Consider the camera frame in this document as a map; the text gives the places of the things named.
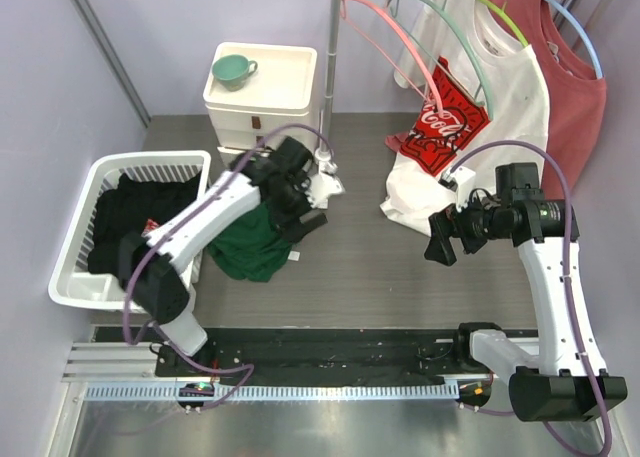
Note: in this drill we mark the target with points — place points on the lime green hanger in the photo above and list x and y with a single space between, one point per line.
507 20

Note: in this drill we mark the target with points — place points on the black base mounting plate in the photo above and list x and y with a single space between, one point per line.
306 357

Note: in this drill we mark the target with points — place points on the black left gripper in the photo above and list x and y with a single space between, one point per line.
287 222

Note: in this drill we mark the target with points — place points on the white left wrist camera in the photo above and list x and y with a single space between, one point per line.
325 183

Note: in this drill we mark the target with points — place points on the pink hanger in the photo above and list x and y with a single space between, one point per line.
430 93

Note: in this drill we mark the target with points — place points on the teal cup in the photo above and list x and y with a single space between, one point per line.
232 71

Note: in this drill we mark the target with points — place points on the white drawer unit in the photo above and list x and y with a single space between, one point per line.
281 91

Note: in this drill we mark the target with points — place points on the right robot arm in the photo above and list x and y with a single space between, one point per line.
568 375

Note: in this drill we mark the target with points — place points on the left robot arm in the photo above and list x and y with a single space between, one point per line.
150 267

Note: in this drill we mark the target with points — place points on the black t-shirt in basket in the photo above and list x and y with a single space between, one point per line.
130 207

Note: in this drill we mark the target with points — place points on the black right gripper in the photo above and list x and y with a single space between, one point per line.
443 224

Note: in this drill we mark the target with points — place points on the blue hanger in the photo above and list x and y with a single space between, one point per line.
583 37

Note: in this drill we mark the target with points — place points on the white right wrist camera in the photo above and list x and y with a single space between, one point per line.
461 181

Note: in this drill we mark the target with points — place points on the white graphic t-shirt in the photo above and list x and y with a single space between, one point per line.
492 89

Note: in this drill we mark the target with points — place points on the red t-shirt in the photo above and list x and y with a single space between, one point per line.
577 95

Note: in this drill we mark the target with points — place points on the mint green hanger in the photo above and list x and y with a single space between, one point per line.
393 10

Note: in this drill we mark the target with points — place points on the perforated white cable duct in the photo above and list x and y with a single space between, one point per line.
192 392

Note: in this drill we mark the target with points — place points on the green t-shirt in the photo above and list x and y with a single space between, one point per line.
251 248

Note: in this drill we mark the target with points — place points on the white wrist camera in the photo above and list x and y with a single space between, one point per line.
461 181
325 183

